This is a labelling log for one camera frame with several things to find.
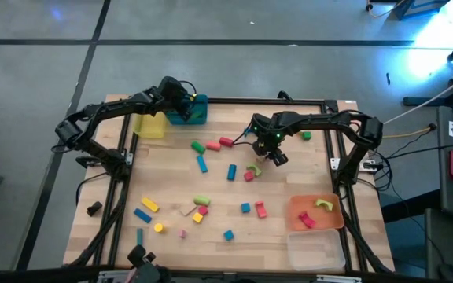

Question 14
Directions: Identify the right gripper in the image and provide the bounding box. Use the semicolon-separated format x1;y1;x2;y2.
252;125;289;167

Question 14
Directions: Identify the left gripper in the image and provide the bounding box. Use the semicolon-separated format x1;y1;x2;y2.
157;75;197;122

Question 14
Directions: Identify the yellow plank block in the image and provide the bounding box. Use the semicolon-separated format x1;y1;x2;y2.
140;197;160;213

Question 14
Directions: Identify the natural wooden plank block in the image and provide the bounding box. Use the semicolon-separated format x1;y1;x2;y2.
178;204;198;218

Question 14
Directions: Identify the dark blue plank block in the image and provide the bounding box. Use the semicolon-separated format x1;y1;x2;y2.
133;208;153;224

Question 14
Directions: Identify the teal plastic bin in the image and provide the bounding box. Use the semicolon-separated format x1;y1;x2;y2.
166;94;209;126

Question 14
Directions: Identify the yellow translucent bin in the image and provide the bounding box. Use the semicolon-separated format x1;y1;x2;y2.
131;112;168;139

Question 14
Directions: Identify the orange translucent bin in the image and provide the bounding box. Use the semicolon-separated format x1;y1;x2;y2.
286;192;345;232

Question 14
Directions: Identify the clear plastic bin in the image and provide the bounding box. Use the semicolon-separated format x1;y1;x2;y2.
286;228;347;272

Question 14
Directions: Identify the small black object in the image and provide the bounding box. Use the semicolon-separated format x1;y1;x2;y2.
86;200;104;218

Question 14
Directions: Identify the black floor bar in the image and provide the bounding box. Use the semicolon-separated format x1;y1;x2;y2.
402;96;453;108

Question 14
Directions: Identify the dark grey box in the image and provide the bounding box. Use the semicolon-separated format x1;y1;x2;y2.
425;208;453;283

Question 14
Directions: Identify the blue-lit stand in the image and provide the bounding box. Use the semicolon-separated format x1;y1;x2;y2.
391;0;453;20

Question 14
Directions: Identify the yellow cable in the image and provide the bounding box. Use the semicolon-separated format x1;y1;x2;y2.
381;124;438;139

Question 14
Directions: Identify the black camera device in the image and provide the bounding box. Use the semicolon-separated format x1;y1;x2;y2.
126;244;172;283

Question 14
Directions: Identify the white cable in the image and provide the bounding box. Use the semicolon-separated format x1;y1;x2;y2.
383;66;453;125

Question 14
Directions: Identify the pale floor cable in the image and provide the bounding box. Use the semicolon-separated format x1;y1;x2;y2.
366;0;407;19

